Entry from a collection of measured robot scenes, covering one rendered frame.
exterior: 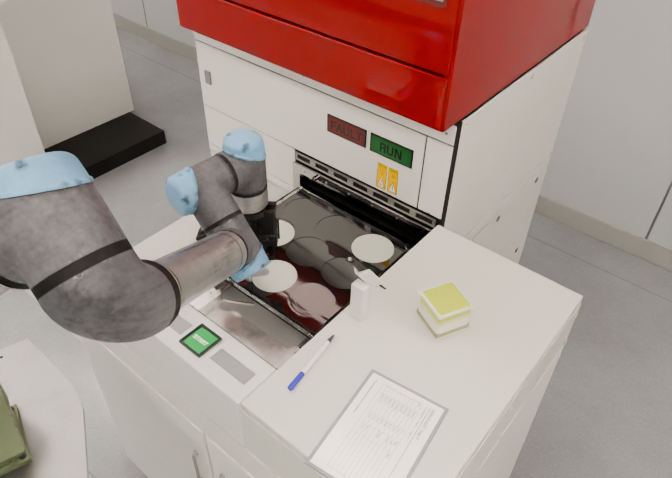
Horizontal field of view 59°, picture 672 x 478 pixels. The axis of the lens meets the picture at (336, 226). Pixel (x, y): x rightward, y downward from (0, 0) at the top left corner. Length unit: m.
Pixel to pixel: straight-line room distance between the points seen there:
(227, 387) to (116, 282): 0.44
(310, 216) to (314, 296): 0.27
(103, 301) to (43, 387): 0.68
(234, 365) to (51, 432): 0.37
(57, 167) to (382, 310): 0.69
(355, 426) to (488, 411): 0.23
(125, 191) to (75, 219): 2.53
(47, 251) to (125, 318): 0.11
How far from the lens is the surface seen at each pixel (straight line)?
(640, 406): 2.48
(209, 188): 1.05
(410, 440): 1.02
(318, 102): 1.47
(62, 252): 0.69
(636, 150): 2.83
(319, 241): 1.42
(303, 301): 1.28
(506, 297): 1.26
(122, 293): 0.70
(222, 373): 1.10
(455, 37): 1.13
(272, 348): 1.23
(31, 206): 0.70
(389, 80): 1.24
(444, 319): 1.11
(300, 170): 1.60
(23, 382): 1.38
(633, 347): 2.65
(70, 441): 1.27
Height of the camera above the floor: 1.84
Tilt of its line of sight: 40 degrees down
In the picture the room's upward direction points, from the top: 2 degrees clockwise
